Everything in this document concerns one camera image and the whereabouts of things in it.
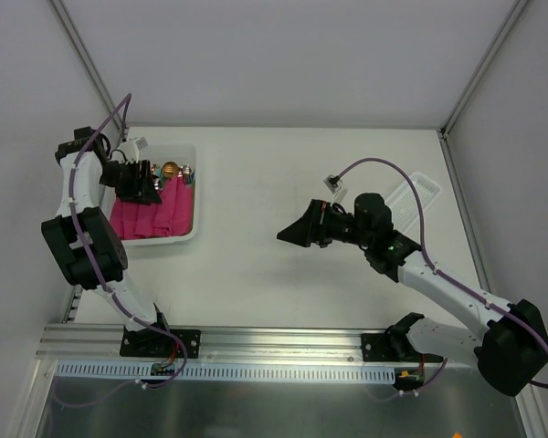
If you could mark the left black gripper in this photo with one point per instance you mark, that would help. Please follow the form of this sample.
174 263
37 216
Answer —
137 179

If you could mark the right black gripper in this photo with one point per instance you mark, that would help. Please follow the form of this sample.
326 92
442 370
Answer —
322 224

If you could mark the pink paper napkin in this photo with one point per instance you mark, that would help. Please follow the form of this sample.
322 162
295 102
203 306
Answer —
174 216

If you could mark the copper spoon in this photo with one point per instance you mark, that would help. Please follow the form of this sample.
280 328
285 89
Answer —
169 170

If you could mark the small white perforated tray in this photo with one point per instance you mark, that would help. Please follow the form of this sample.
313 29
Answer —
402 201

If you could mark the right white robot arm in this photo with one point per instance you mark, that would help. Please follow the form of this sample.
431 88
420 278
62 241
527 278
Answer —
506 342

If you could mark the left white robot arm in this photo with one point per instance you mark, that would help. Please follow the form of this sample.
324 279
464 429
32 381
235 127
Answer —
90 253

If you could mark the pink rolled napkin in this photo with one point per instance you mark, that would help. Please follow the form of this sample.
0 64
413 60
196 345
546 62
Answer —
123 219
144 224

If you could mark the pink rolled napkin far left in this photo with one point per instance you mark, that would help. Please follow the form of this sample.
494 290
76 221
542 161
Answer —
123 219

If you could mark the large white plastic basket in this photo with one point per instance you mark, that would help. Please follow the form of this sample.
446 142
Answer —
158 154

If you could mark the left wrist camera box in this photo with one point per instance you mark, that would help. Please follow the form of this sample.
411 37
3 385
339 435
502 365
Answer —
131 148

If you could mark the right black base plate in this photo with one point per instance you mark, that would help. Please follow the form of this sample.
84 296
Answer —
390 347

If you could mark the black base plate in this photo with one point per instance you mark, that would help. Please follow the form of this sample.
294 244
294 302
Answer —
390 347
149 344

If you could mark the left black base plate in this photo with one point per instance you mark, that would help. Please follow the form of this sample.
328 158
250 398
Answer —
149 344

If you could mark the aluminium mounting rail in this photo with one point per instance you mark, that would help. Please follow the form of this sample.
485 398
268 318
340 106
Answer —
283 346

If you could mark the white slotted cable duct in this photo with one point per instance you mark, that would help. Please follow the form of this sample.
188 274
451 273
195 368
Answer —
227 372

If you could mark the left aluminium frame post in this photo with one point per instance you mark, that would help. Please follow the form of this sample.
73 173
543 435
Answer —
82 53

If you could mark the aluminium frame post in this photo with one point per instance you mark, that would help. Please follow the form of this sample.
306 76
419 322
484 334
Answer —
510 21
82 53

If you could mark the right aluminium frame post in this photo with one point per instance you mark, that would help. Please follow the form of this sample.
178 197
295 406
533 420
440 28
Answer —
510 21

